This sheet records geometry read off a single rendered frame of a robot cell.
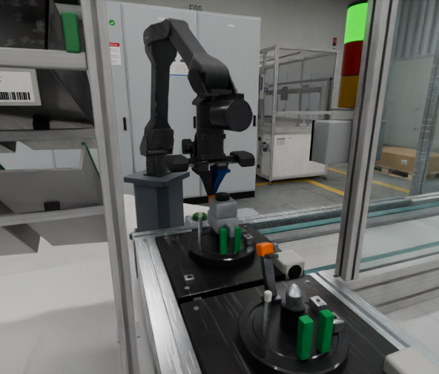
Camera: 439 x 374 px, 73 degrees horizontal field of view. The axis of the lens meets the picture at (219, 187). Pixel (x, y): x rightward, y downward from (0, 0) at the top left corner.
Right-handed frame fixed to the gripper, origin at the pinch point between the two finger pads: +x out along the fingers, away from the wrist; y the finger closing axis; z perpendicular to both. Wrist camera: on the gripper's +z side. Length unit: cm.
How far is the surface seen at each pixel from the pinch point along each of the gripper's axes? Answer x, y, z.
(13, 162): 42, 114, 287
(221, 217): 4.0, 1.2, -9.8
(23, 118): -15.3, 30.4, -12.0
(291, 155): 66, -253, 345
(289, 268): 11.6, -8.6, -19.2
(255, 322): 10.5, 4.0, -30.4
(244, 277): 12.6, -0.3, -17.5
